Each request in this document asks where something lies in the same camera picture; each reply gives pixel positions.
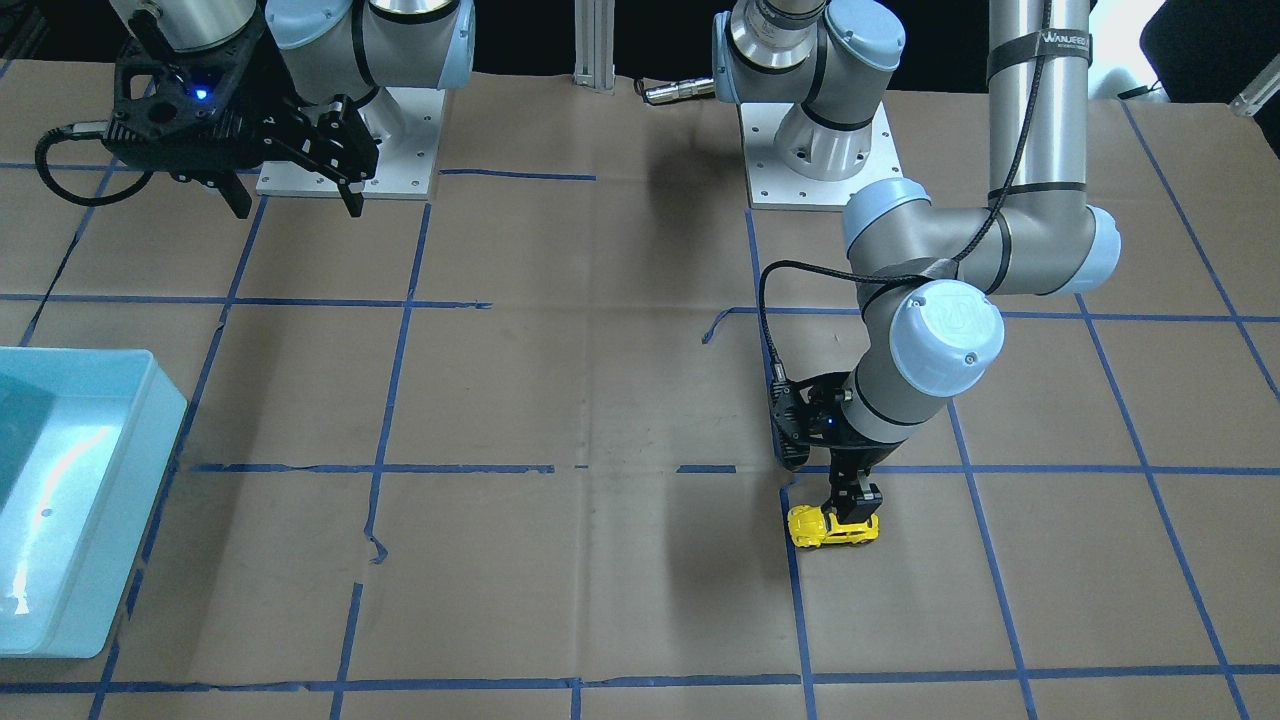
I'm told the aluminium frame post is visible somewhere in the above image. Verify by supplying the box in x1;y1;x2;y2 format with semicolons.
572;0;616;95

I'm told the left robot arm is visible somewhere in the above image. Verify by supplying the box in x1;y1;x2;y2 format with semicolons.
713;1;1123;539

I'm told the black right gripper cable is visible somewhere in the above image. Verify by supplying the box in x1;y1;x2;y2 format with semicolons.
33;122;151;208

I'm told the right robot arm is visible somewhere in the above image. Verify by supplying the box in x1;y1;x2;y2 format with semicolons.
102;1;476;218

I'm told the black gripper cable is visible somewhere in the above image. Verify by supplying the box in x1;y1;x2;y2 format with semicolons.
33;122;151;208
758;0;1056;386

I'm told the silver cable connector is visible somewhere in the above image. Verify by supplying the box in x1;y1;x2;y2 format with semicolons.
634;77;716;106

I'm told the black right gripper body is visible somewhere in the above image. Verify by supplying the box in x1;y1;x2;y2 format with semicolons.
102;26;298;182

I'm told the light blue plastic bin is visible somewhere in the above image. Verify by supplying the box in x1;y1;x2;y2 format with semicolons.
1;347;187;659

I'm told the yellow beetle toy car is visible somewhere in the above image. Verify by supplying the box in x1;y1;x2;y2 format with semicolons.
786;505;881;550

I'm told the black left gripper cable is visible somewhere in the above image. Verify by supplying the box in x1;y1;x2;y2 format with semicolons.
758;0;1056;386

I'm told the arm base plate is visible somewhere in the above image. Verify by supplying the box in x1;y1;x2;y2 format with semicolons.
256;88;447;217
739;102;901;211

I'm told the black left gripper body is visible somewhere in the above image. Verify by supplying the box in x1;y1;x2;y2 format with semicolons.
771;372;902;473

